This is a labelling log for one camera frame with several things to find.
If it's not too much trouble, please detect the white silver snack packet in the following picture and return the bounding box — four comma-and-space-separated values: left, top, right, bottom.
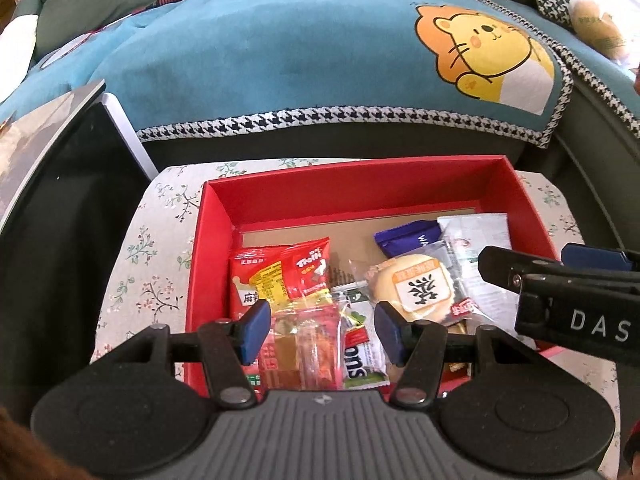
435, 212, 526, 331

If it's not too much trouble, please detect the green white Kaprons wafer packet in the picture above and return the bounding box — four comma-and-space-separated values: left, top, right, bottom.
331, 283, 390, 390

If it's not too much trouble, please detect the round bun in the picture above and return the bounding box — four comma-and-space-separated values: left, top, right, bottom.
349, 252, 480, 326

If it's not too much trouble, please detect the red clear pastry packet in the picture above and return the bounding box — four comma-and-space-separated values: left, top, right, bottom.
258, 304, 344, 391

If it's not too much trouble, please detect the red crown spicy strip packet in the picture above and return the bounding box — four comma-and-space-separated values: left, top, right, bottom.
230, 245, 288, 390

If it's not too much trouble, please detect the red yellow snack packet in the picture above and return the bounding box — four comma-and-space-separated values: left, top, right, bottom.
248, 237, 332, 312

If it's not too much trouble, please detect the blue wafer biscuit packet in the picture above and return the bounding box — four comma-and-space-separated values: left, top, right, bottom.
374, 220, 442, 258

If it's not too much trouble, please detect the gold foil snack packet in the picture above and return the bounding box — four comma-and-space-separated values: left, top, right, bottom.
445, 321, 478, 372

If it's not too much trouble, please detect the person's left hand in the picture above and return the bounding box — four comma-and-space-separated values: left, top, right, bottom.
0, 408, 94, 480

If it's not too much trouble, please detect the dark green sofa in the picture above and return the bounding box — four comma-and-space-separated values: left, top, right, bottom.
142, 0, 640, 261

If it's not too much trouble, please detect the floral tablecloth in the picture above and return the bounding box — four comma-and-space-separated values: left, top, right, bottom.
91, 158, 620, 479

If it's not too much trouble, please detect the red cardboard box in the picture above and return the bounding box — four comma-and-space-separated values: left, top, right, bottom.
183, 154, 566, 399

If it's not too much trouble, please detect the black side table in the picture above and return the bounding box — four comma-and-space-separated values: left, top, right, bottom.
1, 80, 158, 425

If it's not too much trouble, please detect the white plastic bag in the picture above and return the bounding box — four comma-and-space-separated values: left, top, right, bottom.
568, 0, 639, 72

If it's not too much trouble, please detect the teal lion sofa cover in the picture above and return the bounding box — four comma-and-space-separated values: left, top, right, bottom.
1, 0, 639, 148

